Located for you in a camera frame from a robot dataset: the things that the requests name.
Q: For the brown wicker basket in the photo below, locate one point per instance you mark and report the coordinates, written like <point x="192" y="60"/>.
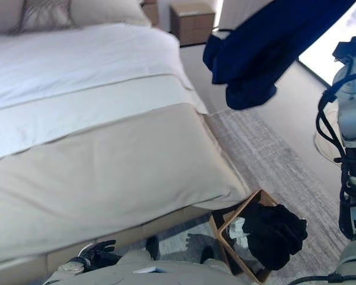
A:
<point x="225" y="246"/>

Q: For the white garment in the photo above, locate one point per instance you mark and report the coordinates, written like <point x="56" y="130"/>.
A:
<point x="237" y="234"/>

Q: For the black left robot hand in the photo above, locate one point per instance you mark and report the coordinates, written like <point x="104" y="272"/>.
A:
<point x="99" y="255"/>

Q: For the brown padded headboard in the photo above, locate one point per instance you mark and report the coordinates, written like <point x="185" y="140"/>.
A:
<point x="151" y="12"/>

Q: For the tan upholstered bed frame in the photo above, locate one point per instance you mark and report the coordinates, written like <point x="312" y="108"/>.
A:
<point x="121" y="237"/>

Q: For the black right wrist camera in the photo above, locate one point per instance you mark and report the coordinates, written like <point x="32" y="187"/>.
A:
<point x="347" y="49"/>

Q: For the grey patterned cushion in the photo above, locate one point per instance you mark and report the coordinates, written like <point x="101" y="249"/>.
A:
<point x="44" y="15"/>

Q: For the bed with white duvet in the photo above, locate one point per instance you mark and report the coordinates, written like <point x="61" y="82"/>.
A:
<point x="106" y="178"/>

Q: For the blue garment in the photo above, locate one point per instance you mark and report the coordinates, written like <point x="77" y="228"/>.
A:
<point x="255" y="59"/>

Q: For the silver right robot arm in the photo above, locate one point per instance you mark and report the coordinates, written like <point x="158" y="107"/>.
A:
<point x="353" y="124"/>

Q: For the grey striped rug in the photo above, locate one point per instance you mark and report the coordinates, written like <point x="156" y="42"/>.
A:
<point x="270" y="154"/>

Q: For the black garment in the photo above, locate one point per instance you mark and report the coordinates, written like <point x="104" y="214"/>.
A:
<point x="273" y="237"/>

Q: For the plain beige pillow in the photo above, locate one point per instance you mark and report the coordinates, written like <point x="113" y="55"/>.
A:
<point x="106" y="12"/>

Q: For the sheer white curtain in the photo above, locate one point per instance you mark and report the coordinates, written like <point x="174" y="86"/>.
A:
<point x="237" y="12"/>

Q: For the brown wooden nightstand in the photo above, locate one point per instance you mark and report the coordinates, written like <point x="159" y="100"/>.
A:
<point x="193" y="25"/>

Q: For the white duvet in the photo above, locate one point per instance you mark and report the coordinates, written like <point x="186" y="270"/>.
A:
<point x="77" y="65"/>

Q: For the grey robot torso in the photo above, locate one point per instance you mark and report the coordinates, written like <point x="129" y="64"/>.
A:
<point x="151" y="273"/>

